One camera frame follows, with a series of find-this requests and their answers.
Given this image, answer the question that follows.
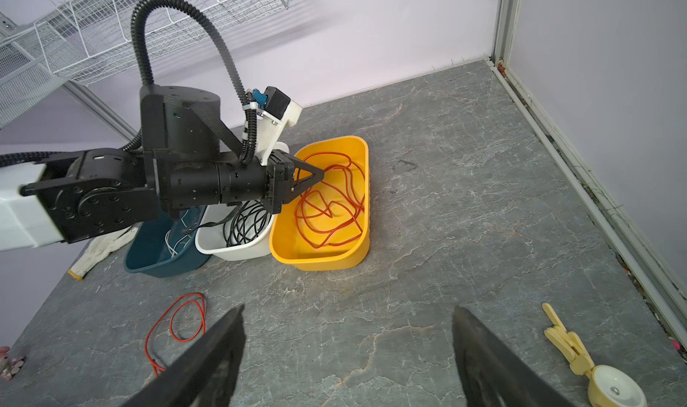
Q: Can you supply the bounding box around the red cable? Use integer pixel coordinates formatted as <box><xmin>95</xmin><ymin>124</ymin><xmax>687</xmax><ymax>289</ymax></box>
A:
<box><xmin>293</xmin><ymin>150</ymin><xmax>367</xmax><ymax>250</ymax></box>
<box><xmin>144</xmin><ymin>293</ymin><xmax>208</xmax><ymax>377</ymax></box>

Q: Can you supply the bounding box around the teal plastic bin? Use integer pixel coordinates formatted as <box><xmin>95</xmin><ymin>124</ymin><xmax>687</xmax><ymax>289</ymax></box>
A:
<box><xmin>123</xmin><ymin>206</ymin><xmax>210</xmax><ymax>278</ymax></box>

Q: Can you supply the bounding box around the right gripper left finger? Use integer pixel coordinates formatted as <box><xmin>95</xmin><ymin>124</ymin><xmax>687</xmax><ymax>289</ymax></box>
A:
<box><xmin>125</xmin><ymin>304</ymin><xmax>246</xmax><ymax>406</ymax></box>

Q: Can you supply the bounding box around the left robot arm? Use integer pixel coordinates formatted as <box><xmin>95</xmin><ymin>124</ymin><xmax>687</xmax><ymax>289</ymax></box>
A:
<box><xmin>1</xmin><ymin>0</ymin><xmax>325</xmax><ymax>251</ymax></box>

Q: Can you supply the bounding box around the white knit glove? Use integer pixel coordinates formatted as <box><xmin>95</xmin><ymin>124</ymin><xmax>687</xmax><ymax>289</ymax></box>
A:
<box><xmin>67</xmin><ymin>226</ymin><xmax>139</xmax><ymax>280</ymax></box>

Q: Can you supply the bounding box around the black cable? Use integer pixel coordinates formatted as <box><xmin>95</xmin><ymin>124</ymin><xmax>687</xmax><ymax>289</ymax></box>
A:
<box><xmin>224</xmin><ymin>200</ymin><xmax>272</xmax><ymax>248</ymax></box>

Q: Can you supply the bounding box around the small white mesh basket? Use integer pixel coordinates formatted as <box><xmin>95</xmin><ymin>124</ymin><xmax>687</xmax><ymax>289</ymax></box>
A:
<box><xmin>1</xmin><ymin>42</ymin><xmax>66</xmax><ymax>128</ymax></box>

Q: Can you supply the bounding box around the long white wire basket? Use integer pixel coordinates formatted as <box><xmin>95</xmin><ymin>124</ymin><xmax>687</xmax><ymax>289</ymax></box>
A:
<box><xmin>0</xmin><ymin>0</ymin><xmax>294</xmax><ymax>86</ymax></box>

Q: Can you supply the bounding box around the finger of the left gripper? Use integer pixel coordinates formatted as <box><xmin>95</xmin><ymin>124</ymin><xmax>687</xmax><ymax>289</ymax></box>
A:
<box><xmin>289</xmin><ymin>157</ymin><xmax>325</xmax><ymax>202</ymax></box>

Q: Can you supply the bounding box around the white plastic bin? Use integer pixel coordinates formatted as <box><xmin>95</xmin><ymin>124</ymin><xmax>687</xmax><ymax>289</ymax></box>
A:
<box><xmin>194</xmin><ymin>141</ymin><xmax>291</xmax><ymax>262</ymax></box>

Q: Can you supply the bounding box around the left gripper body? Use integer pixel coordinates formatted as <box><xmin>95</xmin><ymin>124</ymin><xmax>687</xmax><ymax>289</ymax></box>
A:
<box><xmin>262</xmin><ymin>151</ymin><xmax>296</xmax><ymax>214</ymax></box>

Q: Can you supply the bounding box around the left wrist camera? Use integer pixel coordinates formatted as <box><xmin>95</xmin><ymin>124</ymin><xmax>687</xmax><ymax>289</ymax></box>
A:
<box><xmin>248</xmin><ymin>86</ymin><xmax>303</xmax><ymax>166</ymax></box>

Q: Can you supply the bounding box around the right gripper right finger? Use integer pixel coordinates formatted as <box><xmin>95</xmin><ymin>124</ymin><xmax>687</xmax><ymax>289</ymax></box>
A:
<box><xmin>452</xmin><ymin>306</ymin><xmax>572</xmax><ymax>406</ymax></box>

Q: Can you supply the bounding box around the yellow plastic bin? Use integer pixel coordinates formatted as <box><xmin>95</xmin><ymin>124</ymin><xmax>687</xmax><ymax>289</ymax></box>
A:
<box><xmin>269</xmin><ymin>135</ymin><xmax>371</xmax><ymax>271</ymax></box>

